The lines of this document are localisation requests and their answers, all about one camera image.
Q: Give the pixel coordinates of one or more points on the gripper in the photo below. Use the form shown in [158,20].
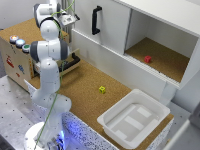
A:
[68,20]

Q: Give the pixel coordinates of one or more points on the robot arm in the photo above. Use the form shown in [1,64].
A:
[48,80]

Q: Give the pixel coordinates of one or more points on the wooden drawer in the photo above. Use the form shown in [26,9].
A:
[75,52]

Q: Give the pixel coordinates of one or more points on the wooden drawer box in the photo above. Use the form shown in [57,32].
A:
[20,68]

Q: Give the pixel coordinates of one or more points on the white sliding door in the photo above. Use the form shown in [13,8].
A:
[113,23]

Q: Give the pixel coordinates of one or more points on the green button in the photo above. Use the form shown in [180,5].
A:
[26,47]

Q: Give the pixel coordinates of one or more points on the blue button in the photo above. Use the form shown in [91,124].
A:
[20,42]

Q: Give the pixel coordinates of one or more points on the red button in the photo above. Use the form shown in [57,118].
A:
[13,38]

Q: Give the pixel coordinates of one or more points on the yellow block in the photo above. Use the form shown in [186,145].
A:
[102,89]

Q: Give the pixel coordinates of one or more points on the pink block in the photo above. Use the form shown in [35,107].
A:
[147,59]

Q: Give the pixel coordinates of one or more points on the white cabinet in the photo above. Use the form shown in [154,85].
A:
[143,76]

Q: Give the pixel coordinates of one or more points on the white plastic box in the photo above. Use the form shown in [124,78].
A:
[133,120]

